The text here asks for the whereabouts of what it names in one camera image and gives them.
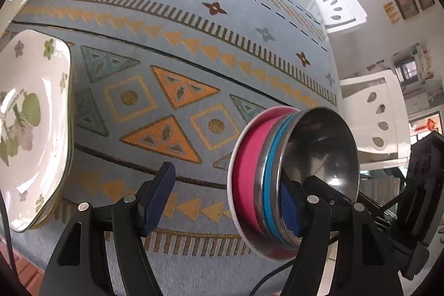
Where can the pink plastic bowl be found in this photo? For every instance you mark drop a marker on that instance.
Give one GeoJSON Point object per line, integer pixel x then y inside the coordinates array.
{"type": "Point", "coordinates": [230, 174]}

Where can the red hanging ornament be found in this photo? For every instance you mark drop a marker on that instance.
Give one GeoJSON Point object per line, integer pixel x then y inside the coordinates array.
{"type": "Point", "coordinates": [431, 125]}

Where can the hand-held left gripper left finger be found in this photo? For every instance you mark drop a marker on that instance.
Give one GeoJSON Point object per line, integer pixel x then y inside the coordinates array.
{"type": "Point", "coordinates": [156, 202]}

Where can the patterned blue tablecloth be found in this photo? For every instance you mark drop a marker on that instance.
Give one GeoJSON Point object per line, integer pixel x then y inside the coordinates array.
{"type": "Point", "coordinates": [208, 39]}

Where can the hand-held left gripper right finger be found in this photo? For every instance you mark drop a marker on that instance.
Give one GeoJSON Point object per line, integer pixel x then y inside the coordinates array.
{"type": "Point", "coordinates": [288, 209]}

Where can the steel bowl blue outside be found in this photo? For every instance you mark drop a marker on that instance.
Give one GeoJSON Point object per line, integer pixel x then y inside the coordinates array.
{"type": "Point", "coordinates": [322, 150]}

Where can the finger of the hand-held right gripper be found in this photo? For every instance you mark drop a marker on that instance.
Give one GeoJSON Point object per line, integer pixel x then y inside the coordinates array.
{"type": "Point", "coordinates": [329, 192]}
{"type": "Point", "coordinates": [388, 223]}

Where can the square floral plate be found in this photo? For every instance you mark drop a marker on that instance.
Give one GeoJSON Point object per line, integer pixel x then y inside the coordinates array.
{"type": "Point", "coordinates": [72, 129]}
{"type": "Point", "coordinates": [20, 129]}

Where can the steel bowl pink outside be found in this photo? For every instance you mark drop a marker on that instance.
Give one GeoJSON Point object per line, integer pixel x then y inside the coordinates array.
{"type": "Point", "coordinates": [249, 178]}

